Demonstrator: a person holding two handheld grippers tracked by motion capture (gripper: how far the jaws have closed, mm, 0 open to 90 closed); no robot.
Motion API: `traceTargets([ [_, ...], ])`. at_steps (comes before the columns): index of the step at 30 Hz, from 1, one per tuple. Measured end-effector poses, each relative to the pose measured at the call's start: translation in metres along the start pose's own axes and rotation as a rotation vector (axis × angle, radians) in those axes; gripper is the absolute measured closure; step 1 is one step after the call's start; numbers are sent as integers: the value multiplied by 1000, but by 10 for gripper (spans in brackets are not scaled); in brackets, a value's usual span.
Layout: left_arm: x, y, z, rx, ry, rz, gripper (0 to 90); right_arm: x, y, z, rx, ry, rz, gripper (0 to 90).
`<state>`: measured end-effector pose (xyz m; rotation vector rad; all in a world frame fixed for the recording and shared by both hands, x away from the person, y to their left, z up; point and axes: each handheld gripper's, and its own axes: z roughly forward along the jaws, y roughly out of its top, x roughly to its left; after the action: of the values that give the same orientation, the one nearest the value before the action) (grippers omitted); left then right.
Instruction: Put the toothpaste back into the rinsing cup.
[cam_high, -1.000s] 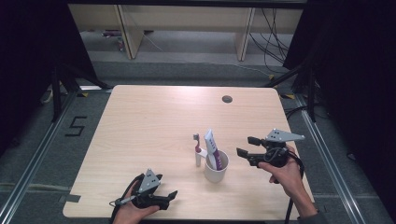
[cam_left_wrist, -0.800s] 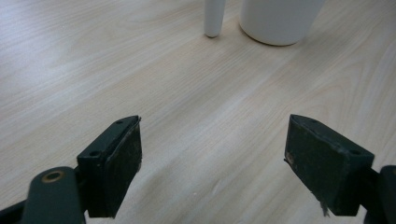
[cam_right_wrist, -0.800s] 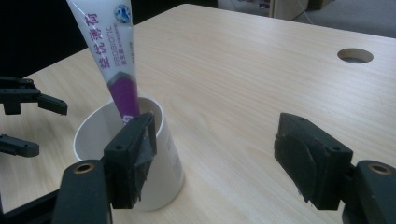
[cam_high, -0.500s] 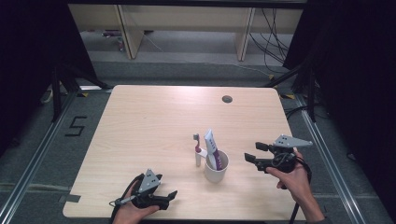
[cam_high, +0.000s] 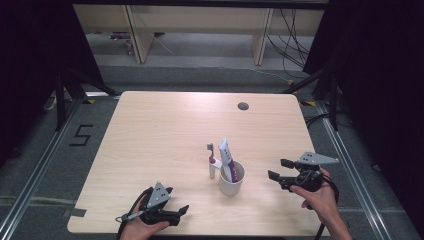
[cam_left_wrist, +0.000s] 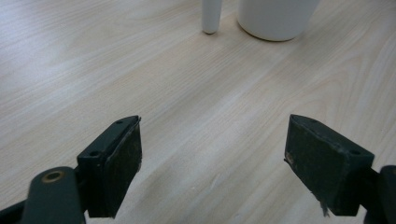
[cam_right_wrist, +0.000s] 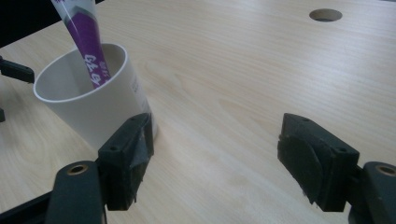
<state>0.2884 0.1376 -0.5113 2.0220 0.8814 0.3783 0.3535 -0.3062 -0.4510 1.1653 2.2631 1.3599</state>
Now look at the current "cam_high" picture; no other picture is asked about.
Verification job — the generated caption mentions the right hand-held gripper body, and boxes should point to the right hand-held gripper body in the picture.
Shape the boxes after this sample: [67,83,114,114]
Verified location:
[279,151,341,193]

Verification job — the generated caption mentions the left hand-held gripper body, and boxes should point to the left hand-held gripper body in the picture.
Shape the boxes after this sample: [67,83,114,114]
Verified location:
[139,181,182,227]

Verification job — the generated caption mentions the white cup with side holder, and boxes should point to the white cup with side holder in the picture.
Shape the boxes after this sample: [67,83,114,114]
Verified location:
[208,157,247,197]

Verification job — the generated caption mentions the white purple toothpaste tube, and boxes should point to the white purple toothpaste tube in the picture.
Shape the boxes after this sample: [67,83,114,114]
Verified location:
[217,137,240,184]

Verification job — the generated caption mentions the pink toothbrush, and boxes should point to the pink toothbrush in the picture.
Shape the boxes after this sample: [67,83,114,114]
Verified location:
[206,142,217,165]

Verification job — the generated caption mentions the person's right hand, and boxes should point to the person's right hand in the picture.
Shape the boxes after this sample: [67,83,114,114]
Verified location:
[289,167,338,223]

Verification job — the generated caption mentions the person's left hand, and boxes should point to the person's left hand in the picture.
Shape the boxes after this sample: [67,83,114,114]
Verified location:
[119,194,172,240]

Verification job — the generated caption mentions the black metal stand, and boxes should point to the black metal stand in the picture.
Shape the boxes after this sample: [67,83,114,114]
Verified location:
[282,64,342,132]
[54,65,120,132]

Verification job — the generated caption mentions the black curtain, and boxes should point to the black curtain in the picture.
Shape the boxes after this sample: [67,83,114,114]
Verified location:
[302,0,424,231]
[0,0,106,168]

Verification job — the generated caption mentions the light wooden desk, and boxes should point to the light wooden desk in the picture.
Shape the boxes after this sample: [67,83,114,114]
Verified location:
[73,3,326,67]

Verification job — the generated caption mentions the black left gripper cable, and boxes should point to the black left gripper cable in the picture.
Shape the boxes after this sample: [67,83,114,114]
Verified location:
[114,186,155,240]

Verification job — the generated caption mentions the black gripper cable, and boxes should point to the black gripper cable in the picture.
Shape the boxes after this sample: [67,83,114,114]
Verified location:
[294,169,342,240]
[114,186,155,240]

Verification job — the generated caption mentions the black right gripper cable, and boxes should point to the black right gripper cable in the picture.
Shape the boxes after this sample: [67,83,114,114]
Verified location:
[294,169,342,240]

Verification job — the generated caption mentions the aluminium floor rail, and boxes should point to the aluminium floor rail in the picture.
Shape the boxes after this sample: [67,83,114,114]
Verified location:
[314,99,395,240]
[0,97,84,240]

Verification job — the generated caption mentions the black floor cable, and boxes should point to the black floor cable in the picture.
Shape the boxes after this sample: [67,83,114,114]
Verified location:
[304,112,332,130]

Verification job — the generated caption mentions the bundle of black cables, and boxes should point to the bundle of black cables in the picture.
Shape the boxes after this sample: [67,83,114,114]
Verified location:
[265,8,312,80]

